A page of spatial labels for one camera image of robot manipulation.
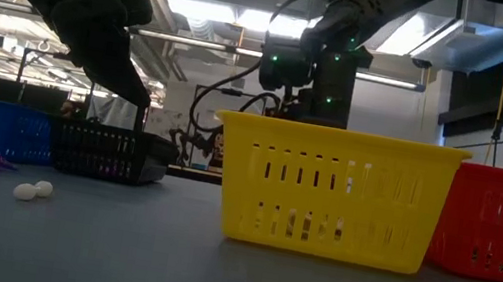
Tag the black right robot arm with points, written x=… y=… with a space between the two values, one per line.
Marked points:
x=347 y=14

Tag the black plastic basket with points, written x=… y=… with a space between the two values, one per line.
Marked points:
x=153 y=156

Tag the grey hanging cloth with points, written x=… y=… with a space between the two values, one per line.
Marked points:
x=112 y=111

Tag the person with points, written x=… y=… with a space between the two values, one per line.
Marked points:
x=68 y=108

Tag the white ceiling vent hood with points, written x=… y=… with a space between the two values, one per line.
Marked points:
x=495 y=43

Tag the white egg pair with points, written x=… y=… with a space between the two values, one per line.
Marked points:
x=24 y=191

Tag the red plastic basket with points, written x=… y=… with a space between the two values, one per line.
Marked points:
x=495 y=230

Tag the black tripod stand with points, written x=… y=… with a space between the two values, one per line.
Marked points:
x=496 y=131

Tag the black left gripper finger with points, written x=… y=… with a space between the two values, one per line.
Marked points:
x=111 y=68

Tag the black background robot arm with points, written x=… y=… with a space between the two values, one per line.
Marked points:
x=181 y=140

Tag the yellow plastic basket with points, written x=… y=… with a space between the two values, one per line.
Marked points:
x=323 y=200

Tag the long ceiling light strip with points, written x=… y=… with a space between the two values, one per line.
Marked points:
x=181 y=40

